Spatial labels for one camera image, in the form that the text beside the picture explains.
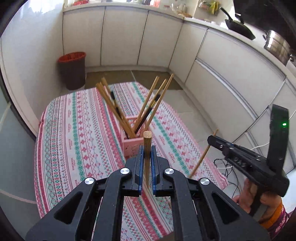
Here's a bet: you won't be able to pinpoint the pink plastic basket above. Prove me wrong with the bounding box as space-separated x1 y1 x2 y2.
122 117 152 161

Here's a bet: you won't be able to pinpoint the black wok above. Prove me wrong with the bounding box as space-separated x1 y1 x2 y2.
219 7 256 40

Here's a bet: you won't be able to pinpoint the thick round bamboo chopstick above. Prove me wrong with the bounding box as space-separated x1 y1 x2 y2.
143 131 153 189

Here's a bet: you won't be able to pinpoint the black cable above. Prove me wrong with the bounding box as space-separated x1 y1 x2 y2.
213 159 244 202

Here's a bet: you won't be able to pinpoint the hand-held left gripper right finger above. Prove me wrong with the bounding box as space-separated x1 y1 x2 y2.
150 146 271 241

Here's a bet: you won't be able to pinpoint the person's right hand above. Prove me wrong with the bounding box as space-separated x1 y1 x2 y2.
232 178 284 223

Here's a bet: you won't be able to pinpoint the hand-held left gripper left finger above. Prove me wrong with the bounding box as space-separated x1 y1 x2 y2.
25 146 145 241

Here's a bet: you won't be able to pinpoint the bunch of bamboo chopsticks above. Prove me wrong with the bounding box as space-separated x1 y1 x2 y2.
95 74 174 139

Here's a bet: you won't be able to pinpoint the thin bamboo chopstick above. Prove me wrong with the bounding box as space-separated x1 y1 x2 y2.
188 128 219 179

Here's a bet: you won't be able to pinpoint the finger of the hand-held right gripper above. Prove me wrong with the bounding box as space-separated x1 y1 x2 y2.
207 135 234 158

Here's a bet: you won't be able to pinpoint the patterned red green tablecloth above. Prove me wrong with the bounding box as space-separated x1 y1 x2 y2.
34 82 229 241

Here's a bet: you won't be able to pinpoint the stainless steel pot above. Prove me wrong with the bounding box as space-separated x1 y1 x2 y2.
263 30 295 67

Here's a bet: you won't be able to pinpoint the dark range hood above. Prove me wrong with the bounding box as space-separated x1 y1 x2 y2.
232 0 296 36

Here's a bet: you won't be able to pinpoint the person's right forearm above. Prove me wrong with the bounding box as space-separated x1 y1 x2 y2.
258 201 296 240

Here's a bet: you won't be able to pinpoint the brown trash bin red liner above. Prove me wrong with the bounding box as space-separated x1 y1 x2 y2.
58 52 87 90

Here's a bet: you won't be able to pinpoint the yellow snack packets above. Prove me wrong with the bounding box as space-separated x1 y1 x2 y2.
200 1 220 16

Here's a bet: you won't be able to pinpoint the white kitchen cabinets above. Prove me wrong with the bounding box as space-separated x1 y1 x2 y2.
62 6 296 163

